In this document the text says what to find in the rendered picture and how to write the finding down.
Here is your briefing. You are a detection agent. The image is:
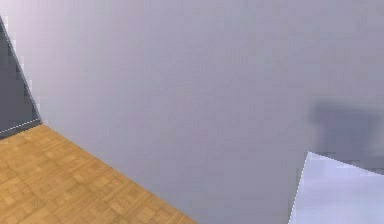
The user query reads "pale white cabinet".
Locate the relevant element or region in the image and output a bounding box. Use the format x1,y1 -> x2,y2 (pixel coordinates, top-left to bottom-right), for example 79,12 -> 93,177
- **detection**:
287,151 -> 384,224

